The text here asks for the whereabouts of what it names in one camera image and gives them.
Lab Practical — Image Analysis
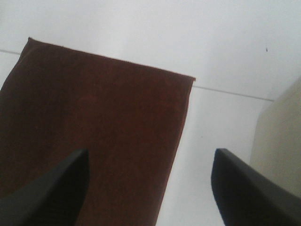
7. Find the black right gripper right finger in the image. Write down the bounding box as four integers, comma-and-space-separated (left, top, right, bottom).
211, 148, 301, 226

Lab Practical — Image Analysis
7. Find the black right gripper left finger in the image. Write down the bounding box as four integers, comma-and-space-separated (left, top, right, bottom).
0, 149, 90, 226

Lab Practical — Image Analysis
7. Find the brown microfibre towel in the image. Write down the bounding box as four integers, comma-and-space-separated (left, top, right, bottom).
0, 38, 195, 226

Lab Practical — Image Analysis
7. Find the beige bin with grey rim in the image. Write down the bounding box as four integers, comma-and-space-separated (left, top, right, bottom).
250, 79, 301, 197

